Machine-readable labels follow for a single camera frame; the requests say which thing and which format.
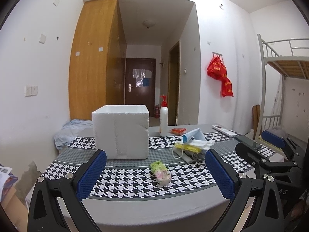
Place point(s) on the white remote control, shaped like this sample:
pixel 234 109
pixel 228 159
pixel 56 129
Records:
pixel 224 131

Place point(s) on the metal bunk bed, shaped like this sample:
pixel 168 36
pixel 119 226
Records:
pixel 284 100

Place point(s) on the black smartphone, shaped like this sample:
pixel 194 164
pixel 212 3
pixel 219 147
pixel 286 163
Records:
pixel 248 142

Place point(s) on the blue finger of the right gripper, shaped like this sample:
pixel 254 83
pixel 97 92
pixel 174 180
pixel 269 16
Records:
pixel 273 139
pixel 248 149

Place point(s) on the wooden boards leaning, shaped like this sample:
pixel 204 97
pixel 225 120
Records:
pixel 255 117

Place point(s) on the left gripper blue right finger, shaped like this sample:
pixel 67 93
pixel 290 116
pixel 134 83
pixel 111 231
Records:
pixel 223 174

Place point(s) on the grey sock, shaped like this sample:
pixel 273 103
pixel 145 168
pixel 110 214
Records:
pixel 190 157

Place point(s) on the wall socket pair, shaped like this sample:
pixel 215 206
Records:
pixel 31 91

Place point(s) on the white lotion pump bottle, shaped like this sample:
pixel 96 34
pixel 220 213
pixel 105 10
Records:
pixel 163 128

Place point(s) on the wooden wardrobe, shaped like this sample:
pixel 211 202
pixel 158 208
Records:
pixel 97 62

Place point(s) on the dark brown entrance door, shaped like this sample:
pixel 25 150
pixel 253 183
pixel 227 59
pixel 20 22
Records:
pixel 140 83

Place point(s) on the yellow foam fruit net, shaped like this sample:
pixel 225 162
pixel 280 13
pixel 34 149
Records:
pixel 187 147

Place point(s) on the ceiling lamp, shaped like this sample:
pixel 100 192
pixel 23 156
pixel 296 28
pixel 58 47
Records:
pixel 148 23

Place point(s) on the wooden side door frame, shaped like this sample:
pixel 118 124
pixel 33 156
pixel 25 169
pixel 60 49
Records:
pixel 173 83

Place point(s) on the white tissue paper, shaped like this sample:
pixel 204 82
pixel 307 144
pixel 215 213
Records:
pixel 201 144

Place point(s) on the red snack packet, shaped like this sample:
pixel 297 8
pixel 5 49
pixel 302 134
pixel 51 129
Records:
pixel 177 131

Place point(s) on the white styrofoam box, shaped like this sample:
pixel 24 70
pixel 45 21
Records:
pixel 122 131

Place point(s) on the blue face mask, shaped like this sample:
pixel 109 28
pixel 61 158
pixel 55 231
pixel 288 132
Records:
pixel 195 134

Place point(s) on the light blue crumpled sheet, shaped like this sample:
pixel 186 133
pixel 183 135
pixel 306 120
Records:
pixel 70 131

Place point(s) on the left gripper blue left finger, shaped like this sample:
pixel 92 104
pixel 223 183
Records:
pixel 88 174

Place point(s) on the red fire extinguisher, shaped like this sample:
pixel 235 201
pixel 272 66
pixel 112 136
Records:
pixel 157 111

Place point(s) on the papers on left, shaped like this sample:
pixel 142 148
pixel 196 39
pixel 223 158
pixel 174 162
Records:
pixel 7 180

